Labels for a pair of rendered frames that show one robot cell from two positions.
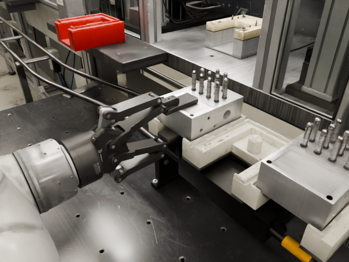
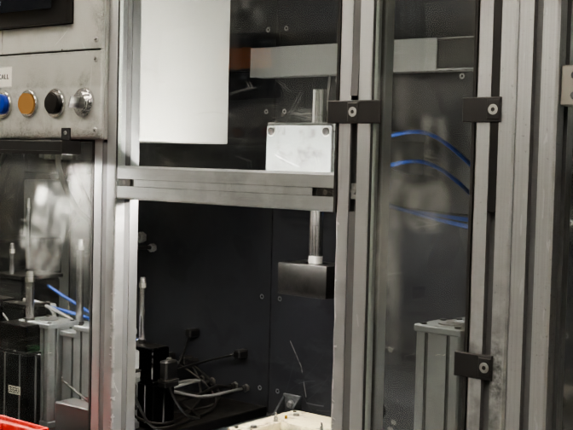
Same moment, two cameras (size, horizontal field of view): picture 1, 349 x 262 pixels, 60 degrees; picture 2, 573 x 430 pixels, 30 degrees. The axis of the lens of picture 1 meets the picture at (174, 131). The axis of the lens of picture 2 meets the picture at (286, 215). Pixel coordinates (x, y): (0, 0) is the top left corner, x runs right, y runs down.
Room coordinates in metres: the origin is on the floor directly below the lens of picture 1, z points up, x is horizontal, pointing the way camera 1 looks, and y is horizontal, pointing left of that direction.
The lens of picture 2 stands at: (-0.61, 0.17, 1.35)
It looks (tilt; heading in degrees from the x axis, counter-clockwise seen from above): 3 degrees down; 347
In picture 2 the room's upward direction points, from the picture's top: 1 degrees clockwise
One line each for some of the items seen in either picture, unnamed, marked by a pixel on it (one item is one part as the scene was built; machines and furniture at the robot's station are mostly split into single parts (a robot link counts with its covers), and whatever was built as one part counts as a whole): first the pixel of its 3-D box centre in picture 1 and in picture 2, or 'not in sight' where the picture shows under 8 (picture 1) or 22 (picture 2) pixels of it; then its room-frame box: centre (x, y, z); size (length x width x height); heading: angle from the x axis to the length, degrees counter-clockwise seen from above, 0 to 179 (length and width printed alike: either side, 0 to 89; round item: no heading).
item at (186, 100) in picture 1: (177, 103); not in sight; (0.46, -0.01, 0.93); 0.07 x 0.03 x 0.01; 128
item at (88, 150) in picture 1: (97, 152); not in sight; (0.36, 0.12, 0.90); 0.09 x 0.07 x 0.08; 128
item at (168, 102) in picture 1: (164, 99); not in sight; (0.44, 0.02, 0.95); 0.05 x 0.01 x 0.03; 128
